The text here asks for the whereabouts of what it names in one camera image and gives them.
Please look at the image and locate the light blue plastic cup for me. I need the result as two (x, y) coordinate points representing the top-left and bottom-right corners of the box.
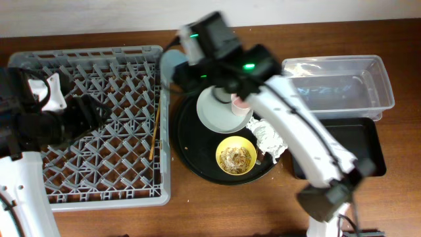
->
(159, 49), (188, 89)

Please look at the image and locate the pink plastic cup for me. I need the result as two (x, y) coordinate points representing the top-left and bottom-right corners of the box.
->
(231, 93), (250, 117)

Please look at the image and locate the wooden chopstick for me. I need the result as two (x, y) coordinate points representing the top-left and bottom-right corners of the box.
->
(149, 99), (161, 161)

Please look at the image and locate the white napkin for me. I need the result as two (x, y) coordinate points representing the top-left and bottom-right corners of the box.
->
(246, 117), (288, 164)

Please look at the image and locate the yellow bowl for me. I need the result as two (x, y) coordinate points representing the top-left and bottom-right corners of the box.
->
(216, 136), (257, 176)

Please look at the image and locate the food scraps and rice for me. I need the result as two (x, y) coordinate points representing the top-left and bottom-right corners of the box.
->
(220, 147), (251, 174)

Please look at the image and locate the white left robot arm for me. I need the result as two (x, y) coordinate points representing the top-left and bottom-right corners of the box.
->
(1, 67), (112, 236)

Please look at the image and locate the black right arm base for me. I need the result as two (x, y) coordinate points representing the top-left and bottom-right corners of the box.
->
(342, 231), (385, 237)

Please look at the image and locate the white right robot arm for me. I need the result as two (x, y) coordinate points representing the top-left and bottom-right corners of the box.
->
(172, 11), (376, 236)

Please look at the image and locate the grey plastic dishwasher rack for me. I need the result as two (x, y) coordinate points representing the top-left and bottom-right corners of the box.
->
(8, 45), (171, 212)

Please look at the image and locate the grey round plate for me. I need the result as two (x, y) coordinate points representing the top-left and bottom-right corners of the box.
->
(196, 86), (253, 134)

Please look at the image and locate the clear plastic bin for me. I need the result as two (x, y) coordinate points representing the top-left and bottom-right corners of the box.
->
(282, 55), (395, 121)

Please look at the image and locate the black rectangular tray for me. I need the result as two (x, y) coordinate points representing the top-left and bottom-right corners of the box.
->
(291, 117), (387, 180)

